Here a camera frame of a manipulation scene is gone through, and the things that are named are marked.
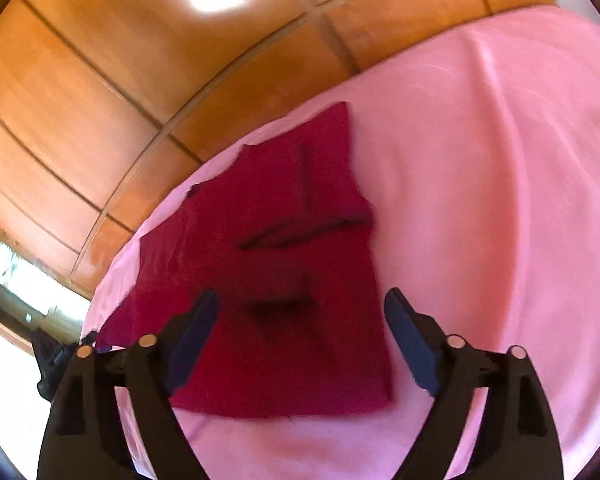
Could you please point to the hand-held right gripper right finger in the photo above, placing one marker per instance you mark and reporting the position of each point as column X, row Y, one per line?
column 412, row 345

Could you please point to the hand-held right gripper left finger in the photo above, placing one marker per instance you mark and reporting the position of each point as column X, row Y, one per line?
column 195, row 345

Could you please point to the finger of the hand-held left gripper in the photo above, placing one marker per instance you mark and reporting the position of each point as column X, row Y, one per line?
column 47, row 365

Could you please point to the dark red garment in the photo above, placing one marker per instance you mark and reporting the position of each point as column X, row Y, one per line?
column 280, row 200

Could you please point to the window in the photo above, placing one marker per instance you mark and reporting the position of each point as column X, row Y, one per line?
column 10, row 270

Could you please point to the pink bed sheet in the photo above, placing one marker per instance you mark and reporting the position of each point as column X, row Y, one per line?
column 480, row 185

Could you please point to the wooden wardrobe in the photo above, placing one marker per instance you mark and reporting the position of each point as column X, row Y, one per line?
column 105, row 85

